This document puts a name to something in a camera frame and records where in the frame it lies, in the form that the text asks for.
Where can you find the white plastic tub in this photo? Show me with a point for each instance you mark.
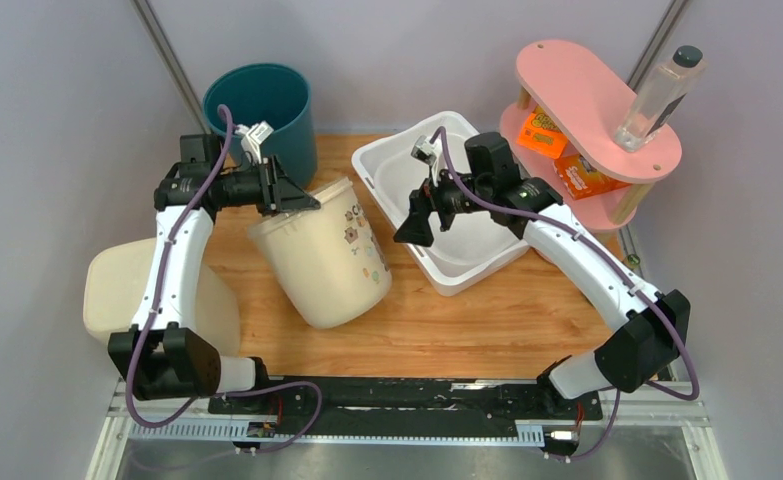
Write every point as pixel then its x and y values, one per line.
pixel 475 247

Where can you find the orange snack box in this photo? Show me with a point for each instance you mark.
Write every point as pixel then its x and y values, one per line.
pixel 582 180
pixel 540 134

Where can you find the clear bottle black cap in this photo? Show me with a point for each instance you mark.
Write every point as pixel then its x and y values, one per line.
pixel 657 98

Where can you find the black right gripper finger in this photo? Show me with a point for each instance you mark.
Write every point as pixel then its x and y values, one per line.
pixel 416 229
pixel 446 209

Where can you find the teal plastic bucket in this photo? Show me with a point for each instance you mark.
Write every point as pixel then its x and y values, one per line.
pixel 281 97

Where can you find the orange snack box upper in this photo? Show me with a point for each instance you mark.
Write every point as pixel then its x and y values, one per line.
pixel 540 134

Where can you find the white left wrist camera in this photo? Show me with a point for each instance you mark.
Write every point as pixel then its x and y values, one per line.
pixel 252 138

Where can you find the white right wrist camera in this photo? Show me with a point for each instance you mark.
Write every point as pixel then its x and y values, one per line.
pixel 424 151

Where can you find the pink two-tier shelf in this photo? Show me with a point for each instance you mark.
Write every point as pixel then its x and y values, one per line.
pixel 586 100

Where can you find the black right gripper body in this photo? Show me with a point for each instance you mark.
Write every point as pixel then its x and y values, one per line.
pixel 449 197

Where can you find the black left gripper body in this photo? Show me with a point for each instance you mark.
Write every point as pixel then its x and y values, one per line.
pixel 249 189

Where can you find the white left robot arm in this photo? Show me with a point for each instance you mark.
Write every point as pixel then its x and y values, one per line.
pixel 162 354

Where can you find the orange snack box lower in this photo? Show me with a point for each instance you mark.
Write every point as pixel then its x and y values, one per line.
pixel 582 180

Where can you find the aluminium frame rail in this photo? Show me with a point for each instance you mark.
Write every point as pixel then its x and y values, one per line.
pixel 642 435

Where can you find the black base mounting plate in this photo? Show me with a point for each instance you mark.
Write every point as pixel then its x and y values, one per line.
pixel 407 407

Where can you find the cream square container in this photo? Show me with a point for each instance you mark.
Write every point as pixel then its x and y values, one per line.
pixel 115 286

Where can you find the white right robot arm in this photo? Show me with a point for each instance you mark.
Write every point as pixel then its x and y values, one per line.
pixel 648 327

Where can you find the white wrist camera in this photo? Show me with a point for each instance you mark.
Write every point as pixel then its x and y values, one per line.
pixel 424 151
pixel 252 138

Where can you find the cream large bucket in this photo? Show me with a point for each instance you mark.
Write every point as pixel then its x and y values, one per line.
pixel 327 261

